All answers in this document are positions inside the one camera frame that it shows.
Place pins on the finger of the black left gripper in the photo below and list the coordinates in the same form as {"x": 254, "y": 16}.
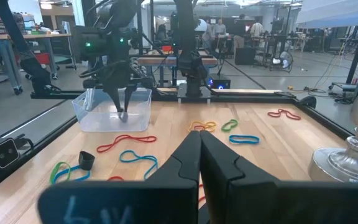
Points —
{"x": 114, "y": 98}
{"x": 130, "y": 98}

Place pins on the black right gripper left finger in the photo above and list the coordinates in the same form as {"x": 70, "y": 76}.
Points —
{"x": 120, "y": 202}

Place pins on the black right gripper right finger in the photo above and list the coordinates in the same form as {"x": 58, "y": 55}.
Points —
{"x": 291, "y": 202}

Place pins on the green wide rubber band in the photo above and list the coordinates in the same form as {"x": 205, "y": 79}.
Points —
{"x": 52, "y": 175}

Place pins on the thin yellow rubber band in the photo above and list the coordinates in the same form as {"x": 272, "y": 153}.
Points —
{"x": 210, "y": 123}

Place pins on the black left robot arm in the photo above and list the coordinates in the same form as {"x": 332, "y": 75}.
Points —
{"x": 188, "y": 62}

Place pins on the clear plastic bin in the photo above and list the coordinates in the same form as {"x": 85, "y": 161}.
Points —
{"x": 135, "y": 121}

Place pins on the blue wide rubber band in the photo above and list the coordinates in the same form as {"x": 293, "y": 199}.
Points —
{"x": 82, "y": 178}

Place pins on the red storage bin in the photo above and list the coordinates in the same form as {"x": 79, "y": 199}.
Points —
{"x": 43, "y": 58}

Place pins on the small red box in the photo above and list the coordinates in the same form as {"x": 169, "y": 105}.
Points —
{"x": 167, "y": 48}

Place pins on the black box blue light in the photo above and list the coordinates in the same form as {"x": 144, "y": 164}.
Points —
{"x": 221, "y": 82}

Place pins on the person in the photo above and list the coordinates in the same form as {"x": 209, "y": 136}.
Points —
{"x": 256, "y": 30}
{"x": 208, "y": 35}
{"x": 238, "y": 32}
{"x": 219, "y": 29}

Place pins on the wooden workbench grey legs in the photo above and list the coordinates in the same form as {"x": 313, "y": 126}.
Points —
{"x": 8, "y": 56}

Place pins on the black cabinet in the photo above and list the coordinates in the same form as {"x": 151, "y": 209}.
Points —
{"x": 245, "y": 56}

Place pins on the floor fan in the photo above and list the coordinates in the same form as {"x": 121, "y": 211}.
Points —
{"x": 284, "y": 61}

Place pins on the black desk on wheels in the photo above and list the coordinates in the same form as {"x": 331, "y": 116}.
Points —
{"x": 356, "y": 59}

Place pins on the wooden table black frame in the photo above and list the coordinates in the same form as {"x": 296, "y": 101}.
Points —
{"x": 166, "y": 60}

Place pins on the black diagonal frame strut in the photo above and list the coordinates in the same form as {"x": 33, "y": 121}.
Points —
{"x": 36, "y": 71}

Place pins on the black aluminium table frame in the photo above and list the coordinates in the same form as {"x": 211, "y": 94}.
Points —
{"x": 253, "y": 98}

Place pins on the black table-level camera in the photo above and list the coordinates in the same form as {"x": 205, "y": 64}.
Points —
{"x": 2, "y": 154}

